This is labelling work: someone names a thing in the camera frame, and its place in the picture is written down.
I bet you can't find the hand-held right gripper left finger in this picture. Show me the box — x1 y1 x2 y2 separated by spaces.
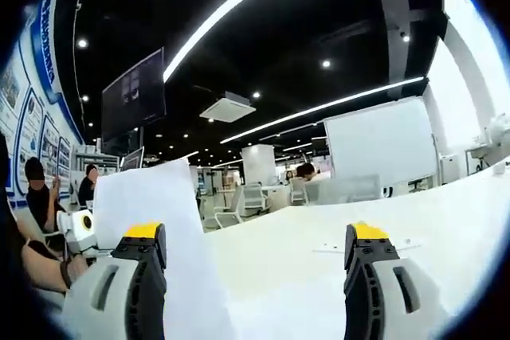
59 221 168 340

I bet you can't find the stack of white printing papers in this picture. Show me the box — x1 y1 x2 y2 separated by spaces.
93 158 237 340

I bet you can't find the long curved ceiling light strip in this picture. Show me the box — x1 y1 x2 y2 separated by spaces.
163 0 320 83

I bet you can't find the hanging black monitor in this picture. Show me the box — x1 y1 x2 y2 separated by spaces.
100 47 167 150

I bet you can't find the black wristband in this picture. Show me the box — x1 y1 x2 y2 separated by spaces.
59 261 73 290

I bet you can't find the white square pillar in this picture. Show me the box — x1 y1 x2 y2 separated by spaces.
241 143 277 186

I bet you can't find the white table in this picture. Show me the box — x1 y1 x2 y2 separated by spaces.
95 158 510 340

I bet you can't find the person's left hand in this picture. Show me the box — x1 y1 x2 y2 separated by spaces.
66 254 95 283

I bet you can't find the flat white strip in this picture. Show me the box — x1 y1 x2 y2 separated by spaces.
312 236 424 255

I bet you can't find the open laptop on stand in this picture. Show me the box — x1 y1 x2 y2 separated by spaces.
119 146 146 172

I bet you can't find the ceiling air conditioner vent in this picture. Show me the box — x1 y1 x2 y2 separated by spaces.
198 91 257 124

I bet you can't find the whiteboard on stand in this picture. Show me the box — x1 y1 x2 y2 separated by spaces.
323 96 440 190

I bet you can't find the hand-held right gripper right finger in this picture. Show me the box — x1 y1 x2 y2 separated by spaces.
343 222 447 340

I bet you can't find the straight ceiling light strip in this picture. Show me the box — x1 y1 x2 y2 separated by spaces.
219 76 426 144

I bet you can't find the blue white wall poster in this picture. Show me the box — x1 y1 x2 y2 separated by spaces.
0 0 85 206

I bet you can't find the white office chair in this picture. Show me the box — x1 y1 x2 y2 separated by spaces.
213 186 245 230
242 182 273 214

